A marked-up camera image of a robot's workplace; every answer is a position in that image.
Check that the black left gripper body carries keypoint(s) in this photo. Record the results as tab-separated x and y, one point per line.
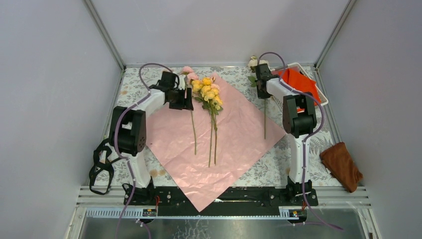
177	100

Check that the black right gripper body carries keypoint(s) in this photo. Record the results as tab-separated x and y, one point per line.
261	93

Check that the pink fake flower stem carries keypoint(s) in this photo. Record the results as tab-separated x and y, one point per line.
190	75

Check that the yellow fake flower bunch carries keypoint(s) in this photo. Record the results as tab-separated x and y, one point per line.
207	92

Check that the pink and purple wrapping paper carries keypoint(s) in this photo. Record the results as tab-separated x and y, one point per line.
204	160

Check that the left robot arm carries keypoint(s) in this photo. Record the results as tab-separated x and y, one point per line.
128	132

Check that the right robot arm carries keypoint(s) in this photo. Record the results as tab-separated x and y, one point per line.
299	121

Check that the white plastic basket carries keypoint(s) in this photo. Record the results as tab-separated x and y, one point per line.
307	71

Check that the orange folded paper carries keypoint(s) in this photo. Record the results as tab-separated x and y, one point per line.
300	82

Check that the floral patterned tablecloth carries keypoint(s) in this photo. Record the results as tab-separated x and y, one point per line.
272	168

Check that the brown cloth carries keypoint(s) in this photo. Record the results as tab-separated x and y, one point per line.
339	162

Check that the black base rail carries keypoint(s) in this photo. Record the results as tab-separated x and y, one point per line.
235	201

